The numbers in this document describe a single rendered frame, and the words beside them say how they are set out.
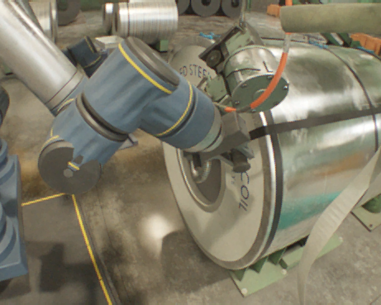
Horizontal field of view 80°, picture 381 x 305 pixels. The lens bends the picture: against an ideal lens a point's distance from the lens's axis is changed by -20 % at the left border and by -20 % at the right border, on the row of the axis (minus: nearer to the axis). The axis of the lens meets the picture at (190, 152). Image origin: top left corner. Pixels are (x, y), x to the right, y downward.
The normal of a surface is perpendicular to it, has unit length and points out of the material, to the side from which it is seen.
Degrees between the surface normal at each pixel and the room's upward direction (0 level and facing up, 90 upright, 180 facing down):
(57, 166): 90
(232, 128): 50
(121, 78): 70
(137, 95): 93
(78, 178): 90
